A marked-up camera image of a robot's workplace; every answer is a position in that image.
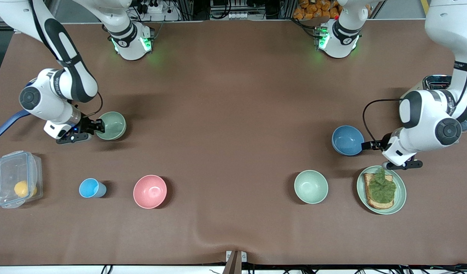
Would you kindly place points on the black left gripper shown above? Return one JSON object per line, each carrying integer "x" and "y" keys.
{"x": 380, "y": 145}

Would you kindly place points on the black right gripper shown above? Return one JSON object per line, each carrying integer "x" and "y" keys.
{"x": 86, "y": 125}

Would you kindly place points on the light green bowl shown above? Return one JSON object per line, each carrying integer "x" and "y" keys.
{"x": 113, "y": 125}
{"x": 311, "y": 186}

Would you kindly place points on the blue bowl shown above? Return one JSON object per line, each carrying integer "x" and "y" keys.
{"x": 346, "y": 140}

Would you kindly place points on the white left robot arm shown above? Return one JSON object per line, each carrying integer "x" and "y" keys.
{"x": 427, "y": 114}

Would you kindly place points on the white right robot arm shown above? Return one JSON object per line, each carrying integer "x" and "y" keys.
{"x": 71, "y": 72}

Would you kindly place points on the pink bowl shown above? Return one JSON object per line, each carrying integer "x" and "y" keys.
{"x": 150, "y": 191}

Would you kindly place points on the green lettuce leaf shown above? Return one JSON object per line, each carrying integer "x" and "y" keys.
{"x": 382, "y": 188}

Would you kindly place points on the toast slice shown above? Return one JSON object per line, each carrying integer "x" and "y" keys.
{"x": 372, "y": 199}

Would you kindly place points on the light green plate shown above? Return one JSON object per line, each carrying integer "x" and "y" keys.
{"x": 400, "y": 190}

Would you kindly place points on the light blue cup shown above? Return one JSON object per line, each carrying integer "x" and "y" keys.
{"x": 89, "y": 188}

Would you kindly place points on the silver toaster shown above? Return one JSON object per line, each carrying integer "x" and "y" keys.
{"x": 437, "y": 81}

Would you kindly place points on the clear plastic lidded container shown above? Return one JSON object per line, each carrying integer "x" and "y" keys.
{"x": 12, "y": 167}

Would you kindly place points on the yellow lemon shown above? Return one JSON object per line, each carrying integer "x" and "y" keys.
{"x": 21, "y": 188}

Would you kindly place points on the white power strip with plugs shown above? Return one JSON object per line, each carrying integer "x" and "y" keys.
{"x": 153, "y": 7}

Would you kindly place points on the brown table cloth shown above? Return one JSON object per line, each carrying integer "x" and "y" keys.
{"x": 233, "y": 83}

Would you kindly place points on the bag of orange snacks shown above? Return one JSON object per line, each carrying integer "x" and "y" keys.
{"x": 317, "y": 9}

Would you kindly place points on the metal table clamp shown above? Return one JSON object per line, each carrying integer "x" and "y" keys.
{"x": 229, "y": 255}

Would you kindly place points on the small white power strip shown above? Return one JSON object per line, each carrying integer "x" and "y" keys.
{"x": 239, "y": 15}

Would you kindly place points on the brown wooden bar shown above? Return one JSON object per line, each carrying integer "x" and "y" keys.
{"x": 233, "y": 266}

